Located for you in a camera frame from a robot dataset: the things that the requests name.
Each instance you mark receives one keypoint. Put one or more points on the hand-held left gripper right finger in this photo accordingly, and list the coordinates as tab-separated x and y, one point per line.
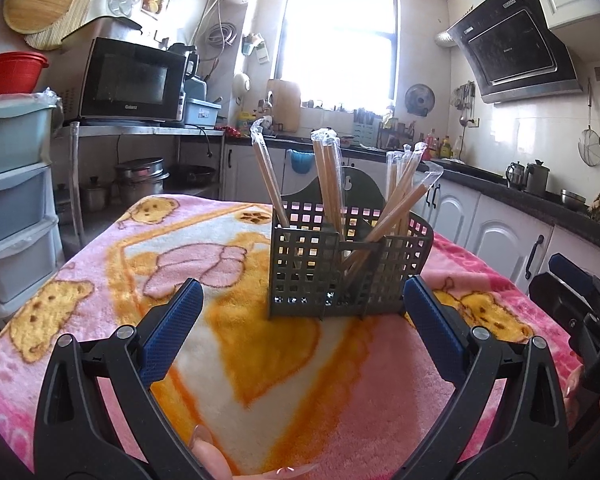
432	330

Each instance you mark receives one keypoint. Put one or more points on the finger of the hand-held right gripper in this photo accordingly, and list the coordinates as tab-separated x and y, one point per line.
557	300
575	272

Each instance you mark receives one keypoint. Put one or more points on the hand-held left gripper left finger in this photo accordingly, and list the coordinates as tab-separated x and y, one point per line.
172	330

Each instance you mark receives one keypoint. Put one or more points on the dark green plastic utensil basket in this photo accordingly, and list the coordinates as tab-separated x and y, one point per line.
367	187

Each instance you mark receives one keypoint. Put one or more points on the pile of chopsticks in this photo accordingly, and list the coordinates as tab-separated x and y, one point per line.
267	170

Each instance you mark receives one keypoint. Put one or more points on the hanging utensils by socket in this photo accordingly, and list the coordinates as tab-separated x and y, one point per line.
462	100

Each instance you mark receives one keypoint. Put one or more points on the person's left hand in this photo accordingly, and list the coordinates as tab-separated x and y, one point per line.
217	465

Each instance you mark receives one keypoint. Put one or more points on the black kitchen countertop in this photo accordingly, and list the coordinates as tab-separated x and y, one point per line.
555	210

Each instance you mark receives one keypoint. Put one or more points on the steel bowl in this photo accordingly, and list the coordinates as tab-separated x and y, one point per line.
573	200

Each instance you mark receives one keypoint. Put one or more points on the white base cabinets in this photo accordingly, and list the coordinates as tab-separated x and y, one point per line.
500	240

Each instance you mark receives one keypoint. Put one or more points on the printed pink blanket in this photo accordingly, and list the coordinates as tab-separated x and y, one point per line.
260	360

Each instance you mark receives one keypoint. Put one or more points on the small steel kettle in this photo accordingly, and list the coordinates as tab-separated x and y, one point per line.
515	177

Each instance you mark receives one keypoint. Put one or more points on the large steel pot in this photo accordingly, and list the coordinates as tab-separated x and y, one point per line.
142	180

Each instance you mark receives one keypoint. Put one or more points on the small lidded steel pot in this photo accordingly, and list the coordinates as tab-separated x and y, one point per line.
96	195

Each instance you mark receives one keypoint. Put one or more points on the black wok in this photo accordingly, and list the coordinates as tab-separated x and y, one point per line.
192	175

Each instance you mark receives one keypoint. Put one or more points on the yellow oil bottle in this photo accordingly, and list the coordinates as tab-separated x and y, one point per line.
446	149

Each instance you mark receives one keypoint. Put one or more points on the red sauce bottle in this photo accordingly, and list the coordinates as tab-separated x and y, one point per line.
431	145

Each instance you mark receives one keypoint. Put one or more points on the spice rack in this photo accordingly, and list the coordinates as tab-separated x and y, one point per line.
395	135

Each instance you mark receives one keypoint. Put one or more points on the stainless steel shelf table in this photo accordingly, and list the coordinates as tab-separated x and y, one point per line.
145	131

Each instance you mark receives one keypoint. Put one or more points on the grey knife block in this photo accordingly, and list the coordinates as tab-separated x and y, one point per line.
365	130

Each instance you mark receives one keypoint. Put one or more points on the blue plastic drawer unit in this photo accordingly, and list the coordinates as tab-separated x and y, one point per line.
10	195

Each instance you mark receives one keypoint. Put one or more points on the blue hanging bin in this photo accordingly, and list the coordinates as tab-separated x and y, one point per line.
300	160

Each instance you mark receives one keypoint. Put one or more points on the yellow detergent pack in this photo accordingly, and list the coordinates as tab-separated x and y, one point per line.
245	125

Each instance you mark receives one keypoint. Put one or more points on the blue plastic dish bin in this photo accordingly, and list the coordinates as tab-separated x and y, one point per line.
202	112

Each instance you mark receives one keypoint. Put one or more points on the black range hood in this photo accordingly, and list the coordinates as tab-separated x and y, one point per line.
515	45

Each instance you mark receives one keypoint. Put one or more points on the blue grey small appliance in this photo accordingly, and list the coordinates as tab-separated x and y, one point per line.
196	89

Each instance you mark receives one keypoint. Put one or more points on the steel faucet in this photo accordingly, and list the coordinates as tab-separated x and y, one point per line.
267	105

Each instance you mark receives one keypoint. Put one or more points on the black microwave oven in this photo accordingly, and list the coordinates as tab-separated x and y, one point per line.
130	82

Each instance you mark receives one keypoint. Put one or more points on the wooden cutting board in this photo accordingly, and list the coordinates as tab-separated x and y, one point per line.
285	105

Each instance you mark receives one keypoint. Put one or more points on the white hanging container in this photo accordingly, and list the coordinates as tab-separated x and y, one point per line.
241	84

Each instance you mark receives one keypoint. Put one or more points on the black blender jug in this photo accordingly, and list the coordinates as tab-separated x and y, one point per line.
187	65

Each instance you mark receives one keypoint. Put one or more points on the green hanging holder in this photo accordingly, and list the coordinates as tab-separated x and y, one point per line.
252	47

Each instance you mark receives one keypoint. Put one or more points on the window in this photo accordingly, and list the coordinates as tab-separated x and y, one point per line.
335	45

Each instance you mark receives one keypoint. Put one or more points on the red plastic basin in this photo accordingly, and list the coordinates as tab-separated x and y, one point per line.
10	75

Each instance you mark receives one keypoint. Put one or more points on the round reed mat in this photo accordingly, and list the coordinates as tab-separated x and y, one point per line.
77	15

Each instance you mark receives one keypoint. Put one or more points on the white round plastic cover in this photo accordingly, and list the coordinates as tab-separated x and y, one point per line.
125	2

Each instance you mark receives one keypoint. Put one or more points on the small wall fan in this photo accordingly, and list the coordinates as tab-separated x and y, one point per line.
420	100

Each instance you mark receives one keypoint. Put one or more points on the silver flexible duct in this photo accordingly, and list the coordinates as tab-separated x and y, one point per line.
445	40

